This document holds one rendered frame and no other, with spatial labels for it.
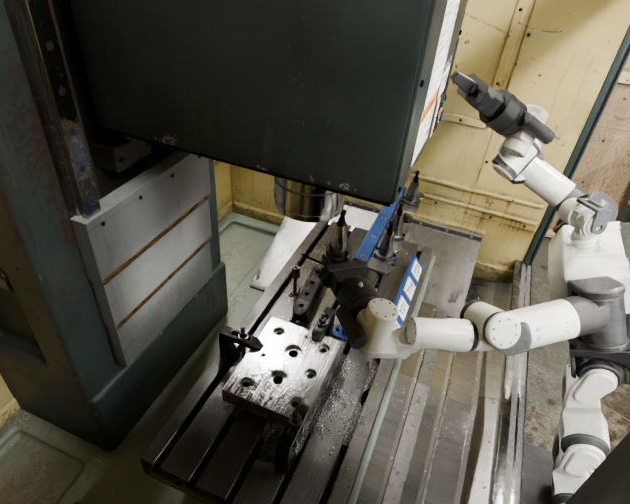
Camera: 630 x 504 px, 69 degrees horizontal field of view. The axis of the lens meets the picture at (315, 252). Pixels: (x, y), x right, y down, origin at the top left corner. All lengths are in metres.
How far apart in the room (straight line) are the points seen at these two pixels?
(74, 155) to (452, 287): 1.51
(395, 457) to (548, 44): 1.42
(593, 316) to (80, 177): 1.14
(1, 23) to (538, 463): 2.29
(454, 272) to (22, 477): 1.70
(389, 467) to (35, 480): 1.05
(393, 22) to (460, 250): 1.51
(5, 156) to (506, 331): 1.02
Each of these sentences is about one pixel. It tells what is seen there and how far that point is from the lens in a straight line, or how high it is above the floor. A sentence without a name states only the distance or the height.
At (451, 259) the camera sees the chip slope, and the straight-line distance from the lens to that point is 2.09.
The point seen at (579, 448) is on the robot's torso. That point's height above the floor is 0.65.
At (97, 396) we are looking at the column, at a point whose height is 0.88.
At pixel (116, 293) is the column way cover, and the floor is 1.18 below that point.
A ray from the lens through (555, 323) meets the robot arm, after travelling 1.13.
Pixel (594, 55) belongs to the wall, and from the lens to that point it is 1.88.
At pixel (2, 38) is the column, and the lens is 0.99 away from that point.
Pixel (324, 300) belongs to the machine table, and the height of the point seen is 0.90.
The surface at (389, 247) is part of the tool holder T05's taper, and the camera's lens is 1.29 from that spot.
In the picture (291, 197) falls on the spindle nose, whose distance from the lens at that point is 0.95.
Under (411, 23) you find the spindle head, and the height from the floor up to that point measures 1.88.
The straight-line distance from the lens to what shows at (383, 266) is 1.29.
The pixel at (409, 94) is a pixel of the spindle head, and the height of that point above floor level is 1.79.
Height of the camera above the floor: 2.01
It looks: 38 degrees down
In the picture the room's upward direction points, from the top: 5 degrees clockwise
